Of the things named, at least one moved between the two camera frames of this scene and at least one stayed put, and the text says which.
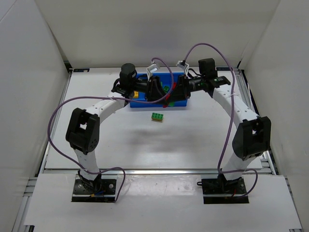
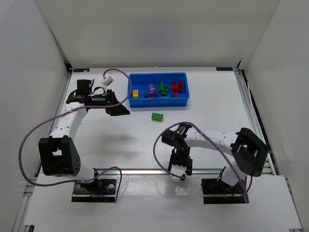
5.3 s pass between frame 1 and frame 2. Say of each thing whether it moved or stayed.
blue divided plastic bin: stayed
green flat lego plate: stayed
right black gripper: moved
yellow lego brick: stayed
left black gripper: moved
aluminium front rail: stayed
